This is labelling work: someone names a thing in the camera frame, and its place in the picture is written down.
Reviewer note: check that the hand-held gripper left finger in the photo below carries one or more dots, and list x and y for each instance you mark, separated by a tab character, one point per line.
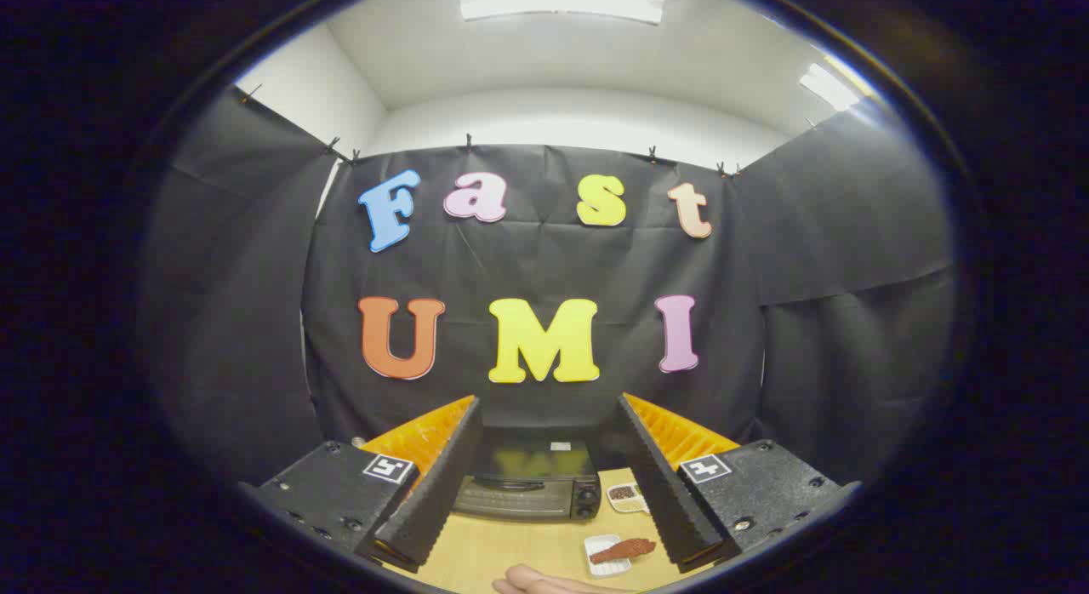
442	483

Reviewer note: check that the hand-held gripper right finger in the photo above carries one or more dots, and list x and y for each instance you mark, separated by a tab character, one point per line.
659	483

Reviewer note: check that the reddish brown meat slice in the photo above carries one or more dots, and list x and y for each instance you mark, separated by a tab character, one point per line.
625	550

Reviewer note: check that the black toaster oven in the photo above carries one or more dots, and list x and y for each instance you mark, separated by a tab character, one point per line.
527	496

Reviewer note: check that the white ribbed food tray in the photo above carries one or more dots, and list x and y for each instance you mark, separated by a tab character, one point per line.
600	567

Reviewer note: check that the white divided plate with beans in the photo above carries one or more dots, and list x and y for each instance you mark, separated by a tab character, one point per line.
625	495

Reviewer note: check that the small ceiling light panel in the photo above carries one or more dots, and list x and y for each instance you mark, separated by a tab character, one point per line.
827	87

